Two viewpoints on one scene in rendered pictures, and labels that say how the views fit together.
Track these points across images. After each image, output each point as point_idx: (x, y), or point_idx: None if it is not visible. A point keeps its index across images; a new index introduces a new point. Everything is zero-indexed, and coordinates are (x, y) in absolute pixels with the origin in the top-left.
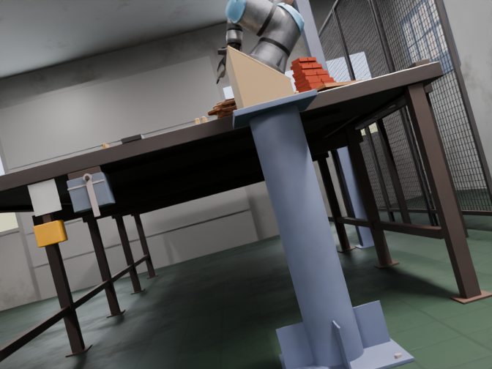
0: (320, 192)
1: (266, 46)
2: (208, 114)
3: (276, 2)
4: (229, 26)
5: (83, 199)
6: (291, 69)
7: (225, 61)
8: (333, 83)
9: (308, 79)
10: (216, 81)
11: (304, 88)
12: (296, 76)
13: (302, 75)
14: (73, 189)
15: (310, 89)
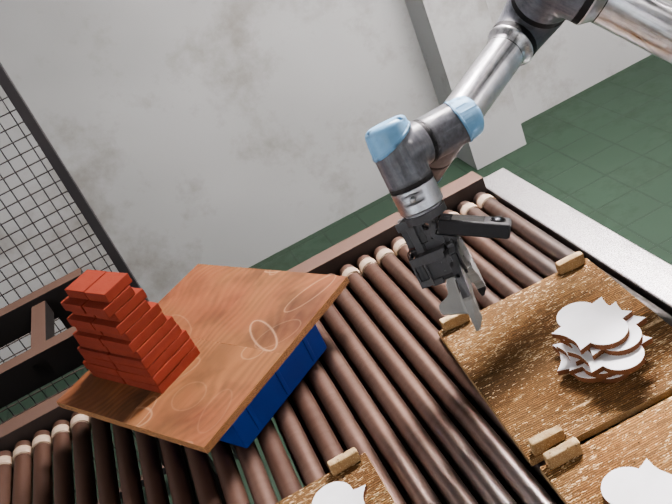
0: None
1: None
2: (640, 367)
3: (496, 92)
4: (427, 168)
5: None
6: (109, 316)
7: (464, 260)
8: (325, 274)
9: (171, 316)
10: (480, 323)
11: (169, 344)
12: (131, 326)
13: (153, 312)
14: None
15: (186, 337)
